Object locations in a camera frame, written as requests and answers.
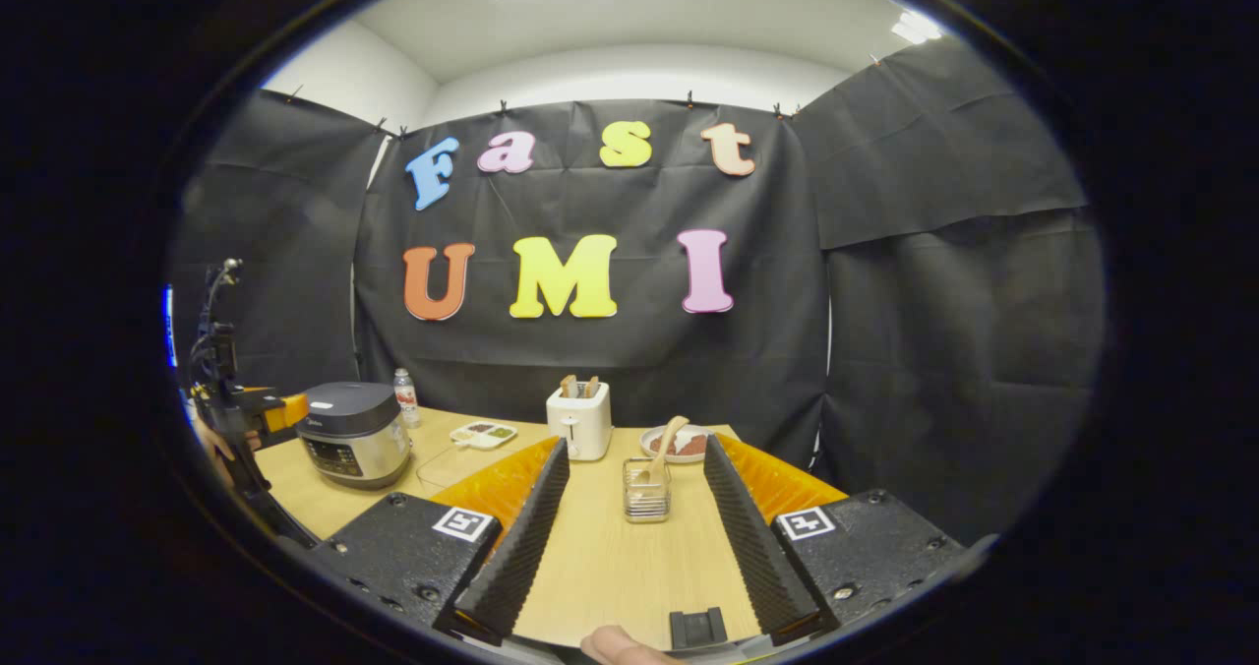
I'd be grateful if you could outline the dark grey rice cooker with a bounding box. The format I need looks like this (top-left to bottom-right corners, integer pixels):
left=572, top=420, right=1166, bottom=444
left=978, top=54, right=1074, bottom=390
left=295, top=381, right=413, bottom=492

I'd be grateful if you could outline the small clear plastic bottle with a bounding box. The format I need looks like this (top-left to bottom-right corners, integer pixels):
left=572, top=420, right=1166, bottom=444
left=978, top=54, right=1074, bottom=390
left=393, top=368, right=423, bottom=430

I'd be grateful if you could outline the wooden spoon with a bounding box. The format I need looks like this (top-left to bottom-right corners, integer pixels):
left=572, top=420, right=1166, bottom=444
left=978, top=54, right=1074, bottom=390
left=634, top=414, right=691, bottom=490

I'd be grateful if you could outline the white divided dish with beans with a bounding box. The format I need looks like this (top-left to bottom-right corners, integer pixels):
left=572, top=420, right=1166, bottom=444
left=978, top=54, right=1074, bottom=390
left=450, top=420, right=519, bottom=451

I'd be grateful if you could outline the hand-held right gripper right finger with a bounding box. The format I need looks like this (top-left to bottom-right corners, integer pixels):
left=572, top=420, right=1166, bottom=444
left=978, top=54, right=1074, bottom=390
left=702, top=434, right=972, bottom=646

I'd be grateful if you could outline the white toaster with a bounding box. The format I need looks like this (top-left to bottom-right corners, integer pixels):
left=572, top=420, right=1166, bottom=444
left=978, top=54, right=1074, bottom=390
left=546, top=382, right=615, bottom=463

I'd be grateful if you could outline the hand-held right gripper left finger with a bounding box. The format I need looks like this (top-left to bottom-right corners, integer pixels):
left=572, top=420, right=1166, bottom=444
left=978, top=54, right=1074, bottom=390
left=315, top=436, right=571, bottom=646

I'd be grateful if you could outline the black backdrop cloth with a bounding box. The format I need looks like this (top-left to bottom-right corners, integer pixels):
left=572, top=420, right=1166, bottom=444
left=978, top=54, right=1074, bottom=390
left=169, top=37, right=1108, bottom=546

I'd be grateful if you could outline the white plate with red meat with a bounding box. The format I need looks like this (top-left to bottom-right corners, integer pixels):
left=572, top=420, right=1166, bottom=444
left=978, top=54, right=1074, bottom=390
left=640, top=423, right=715, bottom=465

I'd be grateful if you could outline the small ceiling light panel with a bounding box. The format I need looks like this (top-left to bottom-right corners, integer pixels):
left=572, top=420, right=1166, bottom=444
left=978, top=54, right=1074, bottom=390
left=889, top=10, right=944, bottom=46

